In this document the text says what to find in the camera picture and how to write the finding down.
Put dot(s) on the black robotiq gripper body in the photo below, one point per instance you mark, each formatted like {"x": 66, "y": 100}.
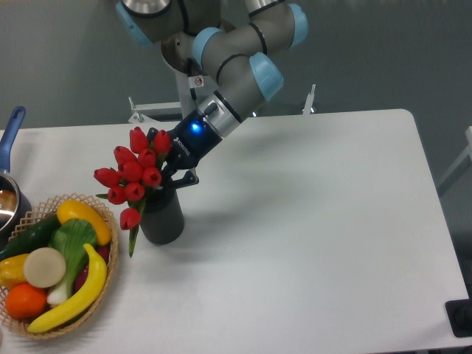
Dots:
{"x": 190, "y": 141}

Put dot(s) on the red tulip bouquet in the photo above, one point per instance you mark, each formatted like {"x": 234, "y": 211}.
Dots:
{"x": 136, "y": 178}

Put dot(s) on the dark grey ribbed vase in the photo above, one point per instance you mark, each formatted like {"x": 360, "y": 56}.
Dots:
{"x": 162, "y": 220}

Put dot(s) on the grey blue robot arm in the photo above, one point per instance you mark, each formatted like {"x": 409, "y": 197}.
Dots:
{"x": 150, "y": 22}

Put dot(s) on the dark red vegetable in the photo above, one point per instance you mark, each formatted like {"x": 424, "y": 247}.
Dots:
{"x": 104, "y": 252}

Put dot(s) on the yellow squash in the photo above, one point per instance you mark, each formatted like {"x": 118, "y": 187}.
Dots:
{"x": 73, "y": 209}

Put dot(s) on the woven wicker basket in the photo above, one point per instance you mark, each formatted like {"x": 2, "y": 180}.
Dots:
{"x": 38, "y": 213}

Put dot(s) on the green bok choy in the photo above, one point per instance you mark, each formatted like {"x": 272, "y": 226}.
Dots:
{"x": 69, "y": 240}

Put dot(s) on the yellow banana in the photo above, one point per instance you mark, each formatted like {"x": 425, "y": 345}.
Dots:
{"x": 77, "y": 303}

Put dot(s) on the green cucumber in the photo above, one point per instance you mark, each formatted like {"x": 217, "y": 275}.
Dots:
{"x": 34, "y": 237}

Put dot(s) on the beige round disc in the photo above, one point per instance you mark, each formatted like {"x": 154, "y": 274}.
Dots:
{"x": 44, "y": 267}

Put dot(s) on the yellow bell pepper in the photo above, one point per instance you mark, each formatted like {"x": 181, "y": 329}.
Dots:
{"x": 12, "y": 273}

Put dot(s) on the orange fruit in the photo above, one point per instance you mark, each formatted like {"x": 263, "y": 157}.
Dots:
{"x": 25, "y": 301}

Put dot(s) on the black device at edge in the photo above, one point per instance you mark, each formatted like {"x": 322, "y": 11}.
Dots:
{"x": 459, "y": 316}

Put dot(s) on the blue handled saucepan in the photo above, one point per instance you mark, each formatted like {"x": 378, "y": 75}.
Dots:
{"x": 14, "y": 204}

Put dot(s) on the white furniture frame right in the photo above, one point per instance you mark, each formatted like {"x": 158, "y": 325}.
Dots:
{"x": 457, "y": 168}

